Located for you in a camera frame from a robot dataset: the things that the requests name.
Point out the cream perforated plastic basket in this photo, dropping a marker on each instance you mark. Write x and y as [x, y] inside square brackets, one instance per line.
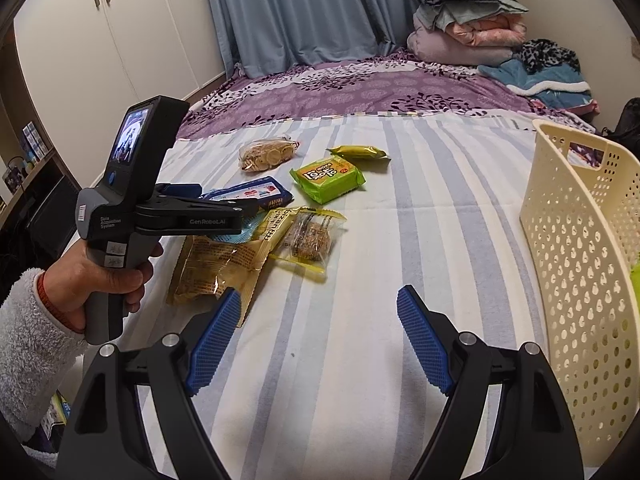
[580, 217]

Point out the large green snack package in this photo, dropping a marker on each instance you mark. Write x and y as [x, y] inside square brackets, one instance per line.
[635, 281]

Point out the black bag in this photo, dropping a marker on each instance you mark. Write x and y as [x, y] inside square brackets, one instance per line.
[627, 131]

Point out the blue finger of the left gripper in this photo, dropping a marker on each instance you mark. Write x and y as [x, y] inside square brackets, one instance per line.
[229, 208]
[192, 191]

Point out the left forearm white fleece sleeve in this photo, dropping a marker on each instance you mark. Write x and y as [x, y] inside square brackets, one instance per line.
[36, 353]

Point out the blue biscuit package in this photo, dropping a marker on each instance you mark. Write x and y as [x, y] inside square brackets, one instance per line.
[268, 192]

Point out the small olive yellow packet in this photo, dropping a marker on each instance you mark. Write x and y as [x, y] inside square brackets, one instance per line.
[359, 152]

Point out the clear brown cookie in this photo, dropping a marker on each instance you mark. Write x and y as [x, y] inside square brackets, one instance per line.
[310, 238]

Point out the stack of folded quilts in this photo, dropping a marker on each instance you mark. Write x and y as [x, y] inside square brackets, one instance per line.
[467, 32]

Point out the purple floral bedsheet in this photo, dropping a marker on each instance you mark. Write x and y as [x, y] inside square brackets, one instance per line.
[399, 83]

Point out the blue striped blanket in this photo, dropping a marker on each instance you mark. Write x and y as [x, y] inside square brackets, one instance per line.
[320, 382]

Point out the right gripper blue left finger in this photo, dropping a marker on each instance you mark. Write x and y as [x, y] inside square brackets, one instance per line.
[207, 337]

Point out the blue grey curtain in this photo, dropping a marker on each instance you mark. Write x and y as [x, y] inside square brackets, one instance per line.
[266, 37]

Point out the left hand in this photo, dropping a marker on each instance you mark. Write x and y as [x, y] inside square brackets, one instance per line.
[65, 287]

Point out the clear bag of crackers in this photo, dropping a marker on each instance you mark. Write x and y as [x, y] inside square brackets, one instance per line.
[265, 154]

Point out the white wardrobe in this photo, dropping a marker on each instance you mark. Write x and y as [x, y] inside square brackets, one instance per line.
[85, 62]

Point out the blue and leopard clothes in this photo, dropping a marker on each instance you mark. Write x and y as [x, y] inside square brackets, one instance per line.
[543, 71]

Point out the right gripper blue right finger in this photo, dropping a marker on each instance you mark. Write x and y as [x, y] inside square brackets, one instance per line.
[432, 354]

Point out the small green snack box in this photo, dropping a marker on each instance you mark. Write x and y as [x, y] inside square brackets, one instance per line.
[327, 179]

